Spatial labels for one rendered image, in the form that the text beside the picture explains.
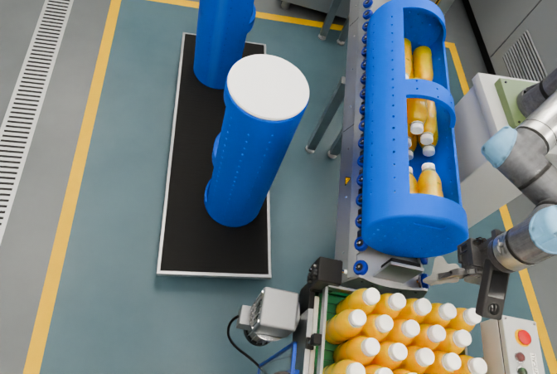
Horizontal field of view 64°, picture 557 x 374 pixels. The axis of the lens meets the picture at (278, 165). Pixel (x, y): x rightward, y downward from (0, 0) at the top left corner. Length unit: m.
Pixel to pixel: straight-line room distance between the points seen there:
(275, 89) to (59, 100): 1.55
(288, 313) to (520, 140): 0.78
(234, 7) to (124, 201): 1.09
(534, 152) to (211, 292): 1.63
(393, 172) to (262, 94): 0.50
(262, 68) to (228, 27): 0.76
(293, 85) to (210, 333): 1.21
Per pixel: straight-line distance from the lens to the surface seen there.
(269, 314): 1.34
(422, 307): 1.25
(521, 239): 0.91
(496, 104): 1.69
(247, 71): 1.52
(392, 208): 1.20
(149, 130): 2.59
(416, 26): 1.83
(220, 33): 2.30
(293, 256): 2.35
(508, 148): 0.95
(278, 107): 1.45
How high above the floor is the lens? 2.14
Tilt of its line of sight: 57 degrees down
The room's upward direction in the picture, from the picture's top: 24 degrees clockwise
